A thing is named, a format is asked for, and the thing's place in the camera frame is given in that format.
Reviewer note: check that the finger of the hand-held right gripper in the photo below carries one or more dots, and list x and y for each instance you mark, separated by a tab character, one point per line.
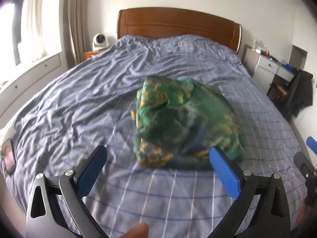
312	145
303	163

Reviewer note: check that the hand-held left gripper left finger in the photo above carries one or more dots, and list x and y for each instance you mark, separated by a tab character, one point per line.
92	168

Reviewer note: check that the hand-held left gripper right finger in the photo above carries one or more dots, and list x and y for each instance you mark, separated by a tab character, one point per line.
224	171

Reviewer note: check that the green printed padded jacket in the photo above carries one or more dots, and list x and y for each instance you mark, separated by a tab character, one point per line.
173	119

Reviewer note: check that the person's left hand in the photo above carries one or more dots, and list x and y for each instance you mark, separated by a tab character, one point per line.
135	231

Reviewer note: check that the black coat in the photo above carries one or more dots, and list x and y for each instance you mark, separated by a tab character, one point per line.
297	91

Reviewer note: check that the wooden chair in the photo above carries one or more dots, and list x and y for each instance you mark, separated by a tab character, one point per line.
279	89

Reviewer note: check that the bed with blue checked sheet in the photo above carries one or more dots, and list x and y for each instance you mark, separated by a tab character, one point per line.
86	91

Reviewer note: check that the black smartphone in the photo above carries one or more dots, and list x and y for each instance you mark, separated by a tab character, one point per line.
8	157

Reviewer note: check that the white desk with drawers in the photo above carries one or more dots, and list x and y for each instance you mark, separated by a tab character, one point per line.
262	72

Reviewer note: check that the white window sill cabinet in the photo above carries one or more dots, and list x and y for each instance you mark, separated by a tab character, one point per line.
29	79

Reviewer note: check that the wooden nightstand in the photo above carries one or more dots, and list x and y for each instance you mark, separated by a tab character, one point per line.
90	54

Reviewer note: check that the clear bottle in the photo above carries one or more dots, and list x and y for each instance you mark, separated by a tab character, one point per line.
254	43

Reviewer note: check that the small white fan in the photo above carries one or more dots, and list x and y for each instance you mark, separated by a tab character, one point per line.
100	39

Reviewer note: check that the brown curtain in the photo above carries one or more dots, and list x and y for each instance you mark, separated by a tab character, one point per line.
74	17

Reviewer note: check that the white sheer curtain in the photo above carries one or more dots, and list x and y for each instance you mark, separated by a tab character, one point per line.
33	24

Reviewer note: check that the wooden bed headboard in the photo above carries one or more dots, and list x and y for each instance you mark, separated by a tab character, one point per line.
173	22

